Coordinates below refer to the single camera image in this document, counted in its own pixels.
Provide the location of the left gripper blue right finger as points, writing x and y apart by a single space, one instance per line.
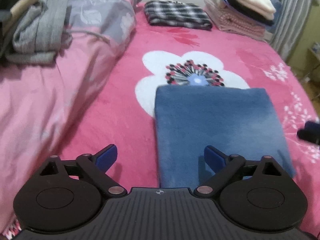
225 168

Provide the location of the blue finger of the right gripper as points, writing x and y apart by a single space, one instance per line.
310 132

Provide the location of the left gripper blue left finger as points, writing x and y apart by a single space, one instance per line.
93 169

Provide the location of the blue denim jeans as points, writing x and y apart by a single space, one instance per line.
235 121

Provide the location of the pink floral bed blanket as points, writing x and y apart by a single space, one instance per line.
122 113

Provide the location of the cluttered side table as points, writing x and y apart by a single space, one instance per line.
312 62

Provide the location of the pink grey floral duvet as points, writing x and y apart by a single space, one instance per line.
39 103

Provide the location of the black folded garment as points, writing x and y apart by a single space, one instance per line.
234 4

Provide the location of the grey curtain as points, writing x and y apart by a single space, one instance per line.
293 16

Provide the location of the grey knit garment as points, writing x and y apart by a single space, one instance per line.
39 35

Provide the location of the pink patterned folded garment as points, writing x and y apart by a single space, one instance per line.
229 20

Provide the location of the black white plaid garment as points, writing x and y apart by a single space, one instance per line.
177 14

